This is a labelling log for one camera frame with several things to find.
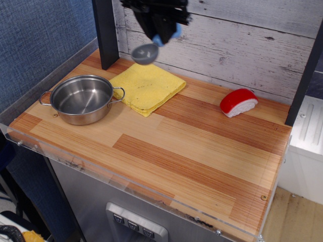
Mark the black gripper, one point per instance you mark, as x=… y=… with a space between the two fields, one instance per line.
x=165 y=24

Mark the blue and grey toy spoon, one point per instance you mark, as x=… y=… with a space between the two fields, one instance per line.
x=146 y=54

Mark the yellow folded cloth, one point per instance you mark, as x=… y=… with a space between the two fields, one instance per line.
x=146 y=88

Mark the stainless steel pot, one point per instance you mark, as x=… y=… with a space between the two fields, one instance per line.
x=82 y=100

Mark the red and white toy sushi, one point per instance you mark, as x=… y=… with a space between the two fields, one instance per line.
x=237 y=102

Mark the clear acrylic table guard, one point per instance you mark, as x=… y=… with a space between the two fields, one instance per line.
x=222 y=181

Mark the silver control panel with buttons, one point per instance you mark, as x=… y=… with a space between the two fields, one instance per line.
x=126 y=225

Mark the white cabinet at right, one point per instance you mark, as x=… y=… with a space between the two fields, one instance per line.
x=301 y=172

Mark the yellow object bottom left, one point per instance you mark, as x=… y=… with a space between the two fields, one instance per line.
x=32 y=236

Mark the black vertical post left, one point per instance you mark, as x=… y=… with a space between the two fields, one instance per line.
x=106 y=32

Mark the black vertical post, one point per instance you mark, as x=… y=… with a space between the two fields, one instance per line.
x=305 y=80
x=106 y=32

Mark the black vertical post right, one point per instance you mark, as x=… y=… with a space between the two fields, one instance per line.
x=305 y=80

